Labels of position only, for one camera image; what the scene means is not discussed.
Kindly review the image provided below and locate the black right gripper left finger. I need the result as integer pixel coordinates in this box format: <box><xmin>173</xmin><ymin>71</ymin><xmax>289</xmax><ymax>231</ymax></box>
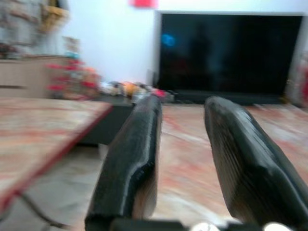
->
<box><xmin>84</xmin><ymin>95</ymin><xmax>162</xmax><ymax>231</ymax></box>

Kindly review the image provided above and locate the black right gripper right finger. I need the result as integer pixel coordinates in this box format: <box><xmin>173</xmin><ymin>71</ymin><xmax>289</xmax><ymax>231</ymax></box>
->
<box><xmin>204</xmin><ymin>95</ymin><xmax>308</xmax><ymax>228</ymax></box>

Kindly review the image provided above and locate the black low tv cabinet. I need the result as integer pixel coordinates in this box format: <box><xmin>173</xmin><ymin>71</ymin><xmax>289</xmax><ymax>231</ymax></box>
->
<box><xmin>79</xmin><ymin>90</ymin><xmax>287</xmax><ymax>146</ymax></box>

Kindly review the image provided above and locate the row of small figurines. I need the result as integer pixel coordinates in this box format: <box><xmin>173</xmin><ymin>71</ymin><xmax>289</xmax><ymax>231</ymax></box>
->
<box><xmin>100</xmin><ymin>80</ymin><xmax>174</xmax><ymax>102</ymax></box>

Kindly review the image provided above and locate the red patterned table cloth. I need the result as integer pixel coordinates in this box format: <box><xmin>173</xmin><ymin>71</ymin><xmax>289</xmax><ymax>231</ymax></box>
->
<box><xmin>0</xmin><ymin>97</ymin><xmax>114</xmax><ymax>210</ymax></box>

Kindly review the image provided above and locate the red flower arrangement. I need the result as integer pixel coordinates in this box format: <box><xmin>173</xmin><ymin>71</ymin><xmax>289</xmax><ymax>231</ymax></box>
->
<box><xmin>45</xmin><ymin>57</ymin><xmax>102</xmax><ymax>99</ymax></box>

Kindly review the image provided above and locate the large black television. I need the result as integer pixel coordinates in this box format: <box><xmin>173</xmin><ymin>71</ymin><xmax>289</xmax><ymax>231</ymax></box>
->
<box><xmin>154</xmin><ymin>11</ymin><xmax>304</xmax><ymax>98</ymax></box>

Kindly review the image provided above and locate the beige wooden sideboard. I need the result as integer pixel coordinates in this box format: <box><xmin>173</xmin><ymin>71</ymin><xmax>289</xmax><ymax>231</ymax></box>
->
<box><xmin>0</xmin><ymin>55</ymin><xmax>70</xmax><ymax>99</ymax></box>

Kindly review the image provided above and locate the red wall paper decoration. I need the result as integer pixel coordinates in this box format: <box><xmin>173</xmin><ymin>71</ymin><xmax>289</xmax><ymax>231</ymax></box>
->
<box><xmin>128</xmin><ymin>0</ymin><xmax>159</xmax><ymax>8</ymax></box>

